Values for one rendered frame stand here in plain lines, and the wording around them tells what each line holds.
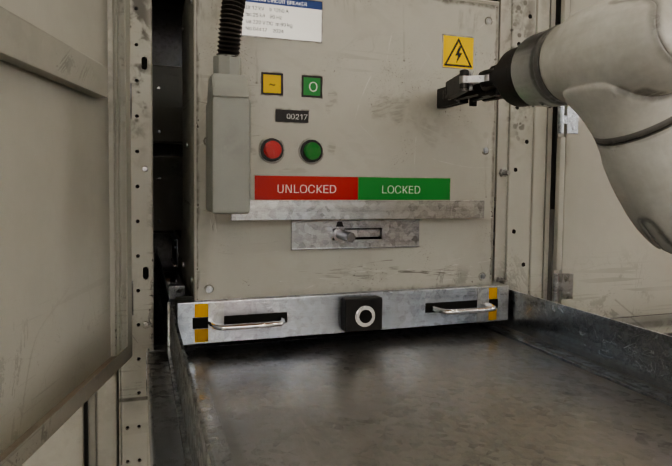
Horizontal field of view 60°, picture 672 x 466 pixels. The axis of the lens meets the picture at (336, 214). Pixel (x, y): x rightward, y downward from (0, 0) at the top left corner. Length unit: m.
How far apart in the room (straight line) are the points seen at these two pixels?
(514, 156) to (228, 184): 0.55
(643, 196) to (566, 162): 0.46
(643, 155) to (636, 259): 0.61
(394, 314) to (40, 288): 0.51
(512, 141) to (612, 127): 0.45
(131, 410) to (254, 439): 0.37
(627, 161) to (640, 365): 0.29
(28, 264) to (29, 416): 0.15
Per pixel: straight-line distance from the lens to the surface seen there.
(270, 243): 0.86
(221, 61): 0.77
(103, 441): 0.95
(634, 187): 0.67
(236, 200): 0.73
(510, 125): 1.08
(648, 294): 1.28
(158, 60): 1.69
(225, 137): 0.73
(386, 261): 0.92
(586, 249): 1.16
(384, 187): 0.91
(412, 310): 0.94
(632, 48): 0.60
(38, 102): 0.68
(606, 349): 0.88
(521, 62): 0.72
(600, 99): 0.64
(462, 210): 0.93
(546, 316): 0.97
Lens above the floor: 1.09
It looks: 3 degrees down
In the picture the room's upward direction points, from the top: 1 degrees clockwise
